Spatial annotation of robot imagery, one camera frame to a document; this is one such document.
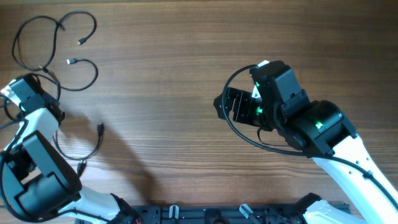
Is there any black USB cable with plug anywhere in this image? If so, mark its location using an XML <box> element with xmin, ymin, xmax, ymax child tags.
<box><xmin>11</xmin><ymin>11</ymin><xmax>98</xmax><ymax>72</ymax></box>

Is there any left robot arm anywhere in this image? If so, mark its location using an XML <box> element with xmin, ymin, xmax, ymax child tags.
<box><xmin>1</xmin><ymin>73</ymin><xmax>142</xmax><ymax>223</ymax></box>

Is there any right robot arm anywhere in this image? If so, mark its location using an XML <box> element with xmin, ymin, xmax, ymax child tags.
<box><xmin>213</xmin><ymin>60</ymin><xmax>397</xmax><ymax>223</ymax></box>

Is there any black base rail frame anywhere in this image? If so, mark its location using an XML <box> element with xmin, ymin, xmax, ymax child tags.
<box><xmin>133</xmin><ymin>203</ymin><xmax>306</xmax><ymax>224</ymax></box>

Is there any right camera black cable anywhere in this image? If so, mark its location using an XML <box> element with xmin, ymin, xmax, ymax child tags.
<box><xmin>221</xmin><ymin>64</ymin><xmax>398</xmax><ymax>209</ymax></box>

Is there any camera black cable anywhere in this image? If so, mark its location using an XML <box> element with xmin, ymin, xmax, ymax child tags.
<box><xmin>221</xmin><ymin>64</ymin><xmax>398</xmax><ymax>209</ymax></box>
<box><xmin>0</xmin><ymin>119</ymin><xmax>113</xmax><ymax>223</ymax></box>

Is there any left camera black cable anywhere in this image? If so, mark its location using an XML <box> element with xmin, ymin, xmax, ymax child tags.
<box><xmin>0</xmin><ymin>119</ymin><xmax>113</xmax><ymax>223</ymax></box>

